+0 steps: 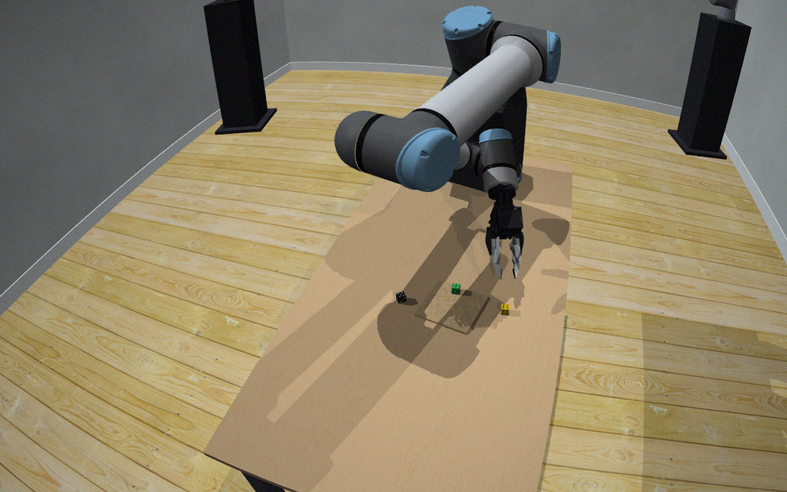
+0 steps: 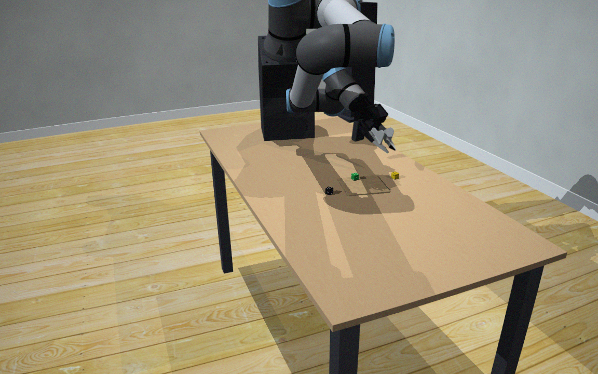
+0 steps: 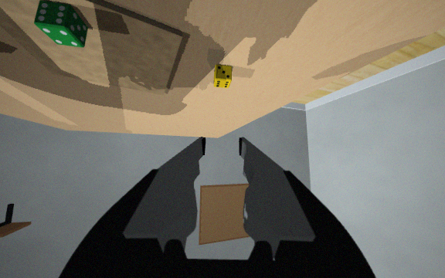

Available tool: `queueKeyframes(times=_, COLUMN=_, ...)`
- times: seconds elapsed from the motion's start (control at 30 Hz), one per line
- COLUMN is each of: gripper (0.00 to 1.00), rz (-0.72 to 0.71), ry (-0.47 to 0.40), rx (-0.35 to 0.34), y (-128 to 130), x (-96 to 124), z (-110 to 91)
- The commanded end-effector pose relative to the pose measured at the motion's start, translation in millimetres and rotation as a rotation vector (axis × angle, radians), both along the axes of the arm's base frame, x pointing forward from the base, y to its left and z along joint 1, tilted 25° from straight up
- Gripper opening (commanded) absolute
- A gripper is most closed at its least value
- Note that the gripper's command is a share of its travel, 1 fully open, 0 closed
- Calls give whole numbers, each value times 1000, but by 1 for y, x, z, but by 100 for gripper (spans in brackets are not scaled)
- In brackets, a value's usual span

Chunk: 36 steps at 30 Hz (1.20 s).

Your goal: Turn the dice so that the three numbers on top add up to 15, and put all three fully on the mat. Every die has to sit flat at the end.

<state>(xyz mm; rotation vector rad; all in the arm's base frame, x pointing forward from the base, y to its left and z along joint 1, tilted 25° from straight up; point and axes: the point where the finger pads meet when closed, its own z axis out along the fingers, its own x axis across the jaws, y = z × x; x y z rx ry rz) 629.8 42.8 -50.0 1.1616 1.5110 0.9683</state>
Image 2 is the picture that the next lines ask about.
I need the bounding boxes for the tan textured mat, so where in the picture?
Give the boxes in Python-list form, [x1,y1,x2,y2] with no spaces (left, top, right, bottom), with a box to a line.
[338,175,390,196]

